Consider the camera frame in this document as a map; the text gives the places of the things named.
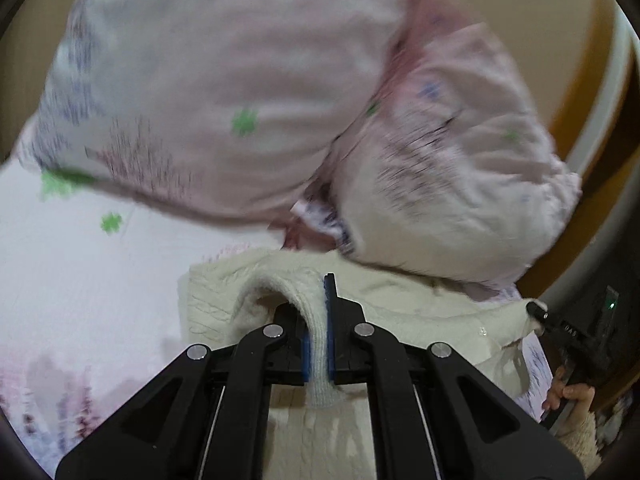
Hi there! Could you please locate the beige fuzzy right sleeve forearm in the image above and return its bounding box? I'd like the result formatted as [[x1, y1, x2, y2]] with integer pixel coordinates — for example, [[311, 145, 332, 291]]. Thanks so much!
[[556, 412, 601, 477]]

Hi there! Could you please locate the pink floral bed sheet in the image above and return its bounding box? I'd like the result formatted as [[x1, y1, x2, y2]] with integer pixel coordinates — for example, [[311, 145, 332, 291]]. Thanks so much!
[[1, 158, 522, 474]]

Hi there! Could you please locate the pink floral pillow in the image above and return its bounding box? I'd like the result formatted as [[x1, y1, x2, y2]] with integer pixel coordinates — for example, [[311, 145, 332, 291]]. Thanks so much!
[[16, 0, 408, 220], [292, 0, 582, 289]]

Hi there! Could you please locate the pink floral pillow left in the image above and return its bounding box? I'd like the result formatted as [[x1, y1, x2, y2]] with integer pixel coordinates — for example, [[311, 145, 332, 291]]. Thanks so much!
[[16, 0, 408, 220]]

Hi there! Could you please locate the cream knit sweater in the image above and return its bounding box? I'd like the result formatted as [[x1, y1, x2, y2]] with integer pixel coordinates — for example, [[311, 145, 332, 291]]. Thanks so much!
[[179, 248, 534, 479]]

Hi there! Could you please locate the white wooden headboard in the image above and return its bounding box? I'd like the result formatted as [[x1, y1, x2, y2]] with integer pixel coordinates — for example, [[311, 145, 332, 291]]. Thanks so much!
[[479, 0, 640, 302]]

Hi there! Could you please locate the person right hand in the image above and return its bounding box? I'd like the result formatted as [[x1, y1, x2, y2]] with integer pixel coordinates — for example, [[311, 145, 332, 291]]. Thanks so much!
[[541, 366, 596, 432]]

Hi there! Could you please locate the pink floral pillow right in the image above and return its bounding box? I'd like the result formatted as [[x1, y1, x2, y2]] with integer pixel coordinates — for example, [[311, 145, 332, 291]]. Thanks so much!
[[292, 0, 582, 289]]

